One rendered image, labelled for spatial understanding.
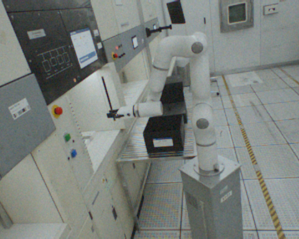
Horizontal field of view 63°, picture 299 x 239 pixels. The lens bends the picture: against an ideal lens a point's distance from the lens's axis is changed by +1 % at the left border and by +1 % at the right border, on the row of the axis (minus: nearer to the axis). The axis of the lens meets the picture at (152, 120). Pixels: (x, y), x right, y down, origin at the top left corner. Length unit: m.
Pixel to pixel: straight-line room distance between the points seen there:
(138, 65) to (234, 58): 3.16
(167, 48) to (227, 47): 4.72
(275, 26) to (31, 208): 5.60
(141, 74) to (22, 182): 2.39
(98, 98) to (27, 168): 0.93
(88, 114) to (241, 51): 4.52
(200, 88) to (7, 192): 1.07
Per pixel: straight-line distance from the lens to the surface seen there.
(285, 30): 6.13
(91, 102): 2.00
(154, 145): 1.75
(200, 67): 1.27
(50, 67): 1.30
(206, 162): 1.49
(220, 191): 1.53
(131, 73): 3.36
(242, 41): 5.95
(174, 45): 1.23
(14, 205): 1.44
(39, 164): 1.17
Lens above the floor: 1.71
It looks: 24 degrees down
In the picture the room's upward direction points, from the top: 12 degrees counter-clockwise
